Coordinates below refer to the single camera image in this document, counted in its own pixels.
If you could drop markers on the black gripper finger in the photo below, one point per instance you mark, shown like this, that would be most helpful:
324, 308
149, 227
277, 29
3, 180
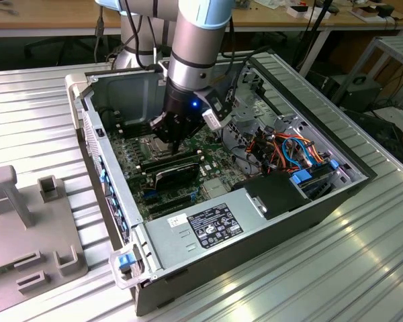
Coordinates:
161, 129
193, 127

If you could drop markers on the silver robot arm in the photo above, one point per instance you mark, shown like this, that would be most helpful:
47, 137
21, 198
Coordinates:
194, 43

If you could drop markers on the CPU socket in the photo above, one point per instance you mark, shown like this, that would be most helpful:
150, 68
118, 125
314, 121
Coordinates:
147, 147

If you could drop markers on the black RAM slot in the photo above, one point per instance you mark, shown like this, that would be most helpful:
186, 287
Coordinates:
134, 124
137, 131
161, 160

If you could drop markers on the black plastic drive cover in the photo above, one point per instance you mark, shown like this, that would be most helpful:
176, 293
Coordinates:
275, 194

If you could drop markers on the green motherboard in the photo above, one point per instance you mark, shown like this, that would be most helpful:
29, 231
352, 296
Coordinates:
218, 161

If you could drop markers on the black graphics card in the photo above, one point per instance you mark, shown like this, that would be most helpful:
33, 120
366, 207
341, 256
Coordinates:
178, 176

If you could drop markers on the silver metal drive cage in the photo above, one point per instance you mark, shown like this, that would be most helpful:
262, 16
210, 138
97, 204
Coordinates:
252, 117

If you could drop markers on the silver chipset heatsink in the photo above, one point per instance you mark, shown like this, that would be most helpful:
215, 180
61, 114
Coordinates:
215, 186

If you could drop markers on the silver power supply unit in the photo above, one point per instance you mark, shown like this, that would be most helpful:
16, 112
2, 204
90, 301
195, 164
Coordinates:
174, 241

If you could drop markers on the blue disk carrier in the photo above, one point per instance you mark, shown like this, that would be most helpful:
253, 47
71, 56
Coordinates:
304, 176

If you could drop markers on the blue case latch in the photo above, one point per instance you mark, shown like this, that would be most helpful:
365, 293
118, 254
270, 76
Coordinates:
126, 261

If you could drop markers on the small blue drive clip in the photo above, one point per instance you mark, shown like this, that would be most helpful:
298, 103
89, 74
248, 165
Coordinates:
334, 164

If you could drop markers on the open PC case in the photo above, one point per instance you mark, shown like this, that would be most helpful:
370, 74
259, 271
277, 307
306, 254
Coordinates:
221, 275

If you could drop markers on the white box on desk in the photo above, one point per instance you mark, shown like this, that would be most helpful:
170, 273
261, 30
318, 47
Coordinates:
302, 10

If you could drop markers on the wooden desk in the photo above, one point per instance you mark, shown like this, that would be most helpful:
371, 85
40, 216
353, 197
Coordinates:
37, 16

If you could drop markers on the black equipment box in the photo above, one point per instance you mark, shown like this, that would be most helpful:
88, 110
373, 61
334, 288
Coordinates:
359, 92

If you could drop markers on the grey parts rack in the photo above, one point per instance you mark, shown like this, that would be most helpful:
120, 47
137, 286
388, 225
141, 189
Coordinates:
20, 234

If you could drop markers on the black flat panel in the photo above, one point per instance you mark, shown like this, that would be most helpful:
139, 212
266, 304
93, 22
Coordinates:
379, 134

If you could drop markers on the brown cardboard box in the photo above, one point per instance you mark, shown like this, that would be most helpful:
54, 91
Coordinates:
366, 13

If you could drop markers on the white paper sheet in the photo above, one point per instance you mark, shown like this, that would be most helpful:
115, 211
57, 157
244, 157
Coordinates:
399, 117

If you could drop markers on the metal slat shelf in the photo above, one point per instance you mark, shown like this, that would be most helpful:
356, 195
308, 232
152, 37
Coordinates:
399, 50

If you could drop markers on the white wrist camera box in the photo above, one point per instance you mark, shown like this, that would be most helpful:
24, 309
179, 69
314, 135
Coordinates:
215, 115

